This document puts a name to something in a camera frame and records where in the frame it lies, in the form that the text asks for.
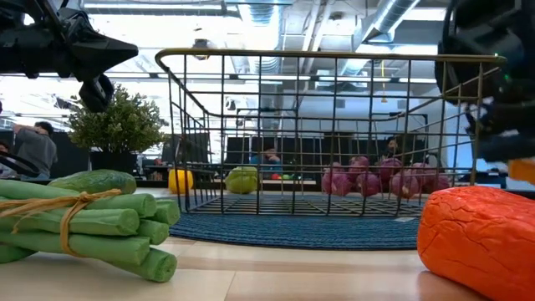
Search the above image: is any black computer monitor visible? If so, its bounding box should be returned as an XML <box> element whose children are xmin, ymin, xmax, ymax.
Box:
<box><xmin>162</xmin><ymin>132</ymin><xmax>210</xmax><ymax>165</ymax></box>

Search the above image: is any yellow lemon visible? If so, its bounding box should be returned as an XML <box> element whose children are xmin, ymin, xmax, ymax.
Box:
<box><xmin>168</xmin><ymin>168</ymin><xmax>195</xmax><ymax>195</ymax></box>

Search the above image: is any person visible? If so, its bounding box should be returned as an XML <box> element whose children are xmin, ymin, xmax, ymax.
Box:
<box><xmin>12</xmin><ymin>120</ymin><xmax>59</xmax><ymax>180</ymax></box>
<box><xmin>0</xmin><ymin>140</ymin><xmax>12</xmax><ymax>176</ymax></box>
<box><xmin>383</xmin><ymin>136</ymin><xmax>403</xmax><ymax>165</ymax></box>
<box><xmin>249</xmin><ymin>145</ymin><xmax>283</xmax><ymax>176</ymax></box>

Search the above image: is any black hanging ceiling fixture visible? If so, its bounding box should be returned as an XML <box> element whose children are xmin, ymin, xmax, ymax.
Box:
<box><xmin>193</xmin><ymin>38</ymin><xmax>211</xmax><ymax>60</ymax></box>

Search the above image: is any green chayote squash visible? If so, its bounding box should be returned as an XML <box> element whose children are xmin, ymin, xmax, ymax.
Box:
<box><xmin>224</xmin><ymin>166</ymin><xmax>260</xmax><ymax>195</ymax></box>

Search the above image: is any purple onion bunch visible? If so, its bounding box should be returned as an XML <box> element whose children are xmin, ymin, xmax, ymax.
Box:
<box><xmin>320</xmin><ymin>156</ymin><xmax>451</xmax><ymax>199</ymax></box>

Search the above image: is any orange carrot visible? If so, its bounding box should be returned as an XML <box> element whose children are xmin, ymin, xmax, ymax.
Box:
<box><xmin>416</xmin><ymin>186</ymin><xmax>535</xmax><ymax>301</ymax></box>

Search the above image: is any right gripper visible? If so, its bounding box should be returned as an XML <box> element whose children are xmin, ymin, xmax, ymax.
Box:
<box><xmin>466</xmin><ymin>99</ymin><xmax>535</xmax><ymax>163</ymax></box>

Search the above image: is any dark green cucumber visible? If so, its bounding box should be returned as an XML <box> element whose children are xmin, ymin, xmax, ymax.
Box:
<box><xmin>48</xmin><ymin>169</ymin><xmax>138</xmax><ymax>196</ymax></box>

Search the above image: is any potted green plant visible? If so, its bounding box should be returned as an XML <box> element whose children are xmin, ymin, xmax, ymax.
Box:
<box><xmin>68</xmin><ymin>83</ymin><xmax>169</xmax><ymax>176</ymax></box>

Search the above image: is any round blue woven placemat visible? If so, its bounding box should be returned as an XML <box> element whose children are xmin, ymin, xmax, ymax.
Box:
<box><xmin>169</xmin><ymin>194</ymin><xmax>424</xmax><ymax>251</ymax></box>

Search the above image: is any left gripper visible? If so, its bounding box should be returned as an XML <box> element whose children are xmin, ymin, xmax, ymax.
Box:
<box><xmin>0</xmin><ymin>0</ymin><xmax>140</xmax><ymax>82</ymax></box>

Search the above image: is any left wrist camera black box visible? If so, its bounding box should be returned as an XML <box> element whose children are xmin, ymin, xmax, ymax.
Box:
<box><xmin>78</xmin><ymin>74</ymin><xmax>115</xmax><ymax>113</ymax></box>

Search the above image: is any green bean bundle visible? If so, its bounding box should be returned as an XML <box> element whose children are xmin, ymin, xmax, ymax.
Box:
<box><xmin>0</xmin><ymin>179</ymin><xmax>181</xmax><ymax>283</ymax></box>

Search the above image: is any gold wire basket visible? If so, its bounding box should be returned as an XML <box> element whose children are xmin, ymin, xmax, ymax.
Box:
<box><xmin>155</xmin><ymin>48</ymin><xmax>507</xmax><ymax>218</ymax></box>

